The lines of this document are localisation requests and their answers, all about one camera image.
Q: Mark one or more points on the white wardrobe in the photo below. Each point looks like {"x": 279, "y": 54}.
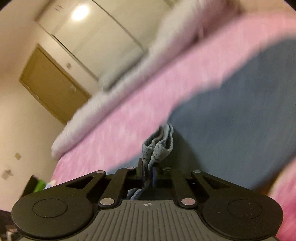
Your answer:
{"x": 100, "y": 34}

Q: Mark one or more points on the brown wooden door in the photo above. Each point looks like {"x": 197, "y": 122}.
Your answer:
{"x": 52, "y": 86}

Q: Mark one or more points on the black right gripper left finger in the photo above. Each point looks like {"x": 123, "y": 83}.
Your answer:
{"x": 122, "y": 181}

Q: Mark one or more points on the blue denim jeans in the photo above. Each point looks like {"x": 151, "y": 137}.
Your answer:
{"x": 243, "y": 131}

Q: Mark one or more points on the pink rose pattern blanket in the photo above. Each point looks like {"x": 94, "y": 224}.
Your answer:
{"x": 117, "y": 140}

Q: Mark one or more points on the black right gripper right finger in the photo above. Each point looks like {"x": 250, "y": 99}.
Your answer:
{"x": 171, "y": 185}

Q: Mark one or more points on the white striped quilt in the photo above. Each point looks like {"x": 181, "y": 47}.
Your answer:
{"x": 187, "y": 22}

